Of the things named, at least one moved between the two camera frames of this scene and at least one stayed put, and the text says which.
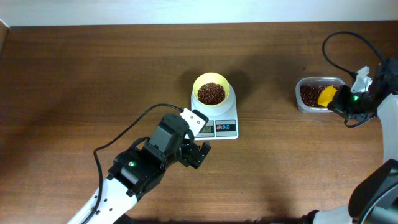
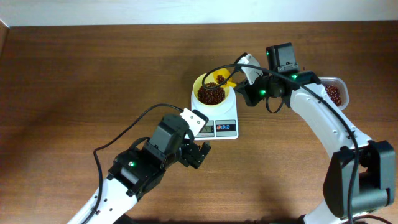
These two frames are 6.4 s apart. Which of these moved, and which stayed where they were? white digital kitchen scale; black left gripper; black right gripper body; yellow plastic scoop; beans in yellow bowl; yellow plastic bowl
Moved: yellow plastic scoop; black right gripper body
Stayed: beans in yellow bowl; white digital kitchen scale; yellow plastic bowl; black left gripper
